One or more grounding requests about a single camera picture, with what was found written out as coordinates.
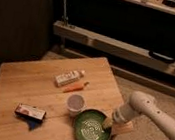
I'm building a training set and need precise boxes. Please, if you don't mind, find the red white small box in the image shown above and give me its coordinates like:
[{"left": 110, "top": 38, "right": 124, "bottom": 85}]
[{"left": 15, "top": 103, "right": 46, "bottom": 121}]

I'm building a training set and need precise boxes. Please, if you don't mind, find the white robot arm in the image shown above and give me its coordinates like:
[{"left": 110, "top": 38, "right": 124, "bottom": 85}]
[{"left": 102, "top": 91, "right": 175, "bottom": 140}]

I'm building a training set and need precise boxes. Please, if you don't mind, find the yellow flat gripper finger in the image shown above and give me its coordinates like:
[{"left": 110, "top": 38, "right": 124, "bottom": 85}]
[{"left": 102, "top": 118, "right": 113, "bottom": 130}]

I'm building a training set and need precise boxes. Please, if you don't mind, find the white toothpaste tube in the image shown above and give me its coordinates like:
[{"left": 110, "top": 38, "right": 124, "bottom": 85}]
[{"left": 55, "top": 70, "right": 85, "bottom": 87}]

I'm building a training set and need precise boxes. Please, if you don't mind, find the blue plastic piece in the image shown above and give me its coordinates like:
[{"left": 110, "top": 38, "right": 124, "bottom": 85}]
[{"left": 27, "top": 119, "right": 41, "bottom": 131}]

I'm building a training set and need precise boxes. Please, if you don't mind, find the black handle on beam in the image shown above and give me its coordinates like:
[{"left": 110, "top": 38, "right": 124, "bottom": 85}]
[{"left": 149, "top": 51, "right": 175, "bottom": 64}]

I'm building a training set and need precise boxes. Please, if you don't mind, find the clear plastic cup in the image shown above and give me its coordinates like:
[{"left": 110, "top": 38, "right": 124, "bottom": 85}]
[{"left": 66, "top": 94, "right": 85, "bottom": 117}]

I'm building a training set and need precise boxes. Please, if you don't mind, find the metal upright pole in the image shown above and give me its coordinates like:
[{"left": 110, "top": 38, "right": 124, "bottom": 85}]
[{"left": 62, "top": 0, "right": 68, "bottom": 26}]

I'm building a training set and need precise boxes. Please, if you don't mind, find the green ceramic bowl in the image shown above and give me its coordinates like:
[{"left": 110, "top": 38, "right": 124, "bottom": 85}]
[{"left": 73, "top": 109, "right": 112, "bottom": 140}]

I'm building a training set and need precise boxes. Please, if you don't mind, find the grey metal shelf beam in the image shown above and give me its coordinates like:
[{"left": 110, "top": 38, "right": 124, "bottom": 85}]
[{"left": 53, "top": 21, "right": 175, "bottom": 77}]

